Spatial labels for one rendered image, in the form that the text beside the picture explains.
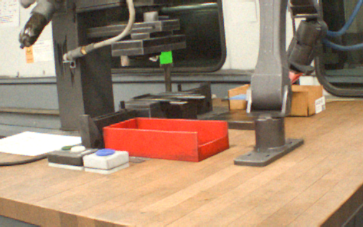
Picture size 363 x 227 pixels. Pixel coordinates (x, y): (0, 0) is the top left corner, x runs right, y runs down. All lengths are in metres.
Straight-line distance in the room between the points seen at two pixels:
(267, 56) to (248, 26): 0.90
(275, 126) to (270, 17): 0.22
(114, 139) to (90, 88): 0.37
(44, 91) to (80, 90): 1.26
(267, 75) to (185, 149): 0.22
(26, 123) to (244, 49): 1.38
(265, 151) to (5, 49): 2.20
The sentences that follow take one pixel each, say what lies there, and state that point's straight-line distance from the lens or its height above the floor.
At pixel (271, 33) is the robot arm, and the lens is 1.18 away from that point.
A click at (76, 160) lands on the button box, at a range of 1.19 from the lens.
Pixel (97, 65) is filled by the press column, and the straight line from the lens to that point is 1.65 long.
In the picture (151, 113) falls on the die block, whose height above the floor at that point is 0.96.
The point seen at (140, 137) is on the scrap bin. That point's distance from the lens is 1.23.
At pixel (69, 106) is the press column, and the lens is 1.65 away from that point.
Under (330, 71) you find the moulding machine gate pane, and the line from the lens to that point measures 1.89.
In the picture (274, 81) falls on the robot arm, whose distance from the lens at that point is 1.15.
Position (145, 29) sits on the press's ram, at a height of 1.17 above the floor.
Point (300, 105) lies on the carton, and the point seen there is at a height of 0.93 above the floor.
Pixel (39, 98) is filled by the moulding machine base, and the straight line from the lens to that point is 2.90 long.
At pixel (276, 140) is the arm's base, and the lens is 1.15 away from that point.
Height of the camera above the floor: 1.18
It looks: 9 degrees down
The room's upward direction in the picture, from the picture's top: 5 degrees counter-clockwise
